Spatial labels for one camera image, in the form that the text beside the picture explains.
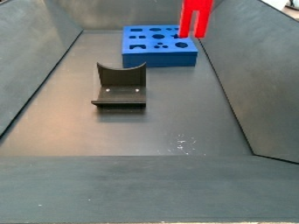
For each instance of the blue shape sorter board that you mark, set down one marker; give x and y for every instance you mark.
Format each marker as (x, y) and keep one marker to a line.
(157, 46)

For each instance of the red two-legged peg block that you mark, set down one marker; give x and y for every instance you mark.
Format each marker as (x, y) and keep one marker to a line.
(195, 17)

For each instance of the black curved stand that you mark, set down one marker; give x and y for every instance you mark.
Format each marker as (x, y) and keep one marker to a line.
(122, 86)

